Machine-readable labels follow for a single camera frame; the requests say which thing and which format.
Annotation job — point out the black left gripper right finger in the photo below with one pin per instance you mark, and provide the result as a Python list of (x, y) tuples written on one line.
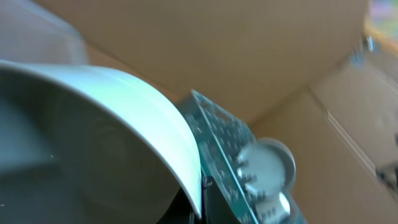
[(215, 207)]

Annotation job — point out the grey plate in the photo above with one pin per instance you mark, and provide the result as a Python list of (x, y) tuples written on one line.
[(271, 163)]

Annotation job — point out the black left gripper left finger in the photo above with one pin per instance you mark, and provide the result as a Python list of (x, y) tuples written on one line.
[(178, 210)]

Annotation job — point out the grey bowl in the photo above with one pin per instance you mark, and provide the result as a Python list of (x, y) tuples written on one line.
[(89, 144)]

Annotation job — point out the cardboard backdrop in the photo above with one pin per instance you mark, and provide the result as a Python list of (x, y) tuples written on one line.
[(318, 75)]

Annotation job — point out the clear plastic bin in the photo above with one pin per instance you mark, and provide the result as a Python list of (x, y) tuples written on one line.
[(31, 34)]

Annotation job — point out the grey dishwasher rack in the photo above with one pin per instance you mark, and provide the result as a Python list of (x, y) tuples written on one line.
[(220, 136)]

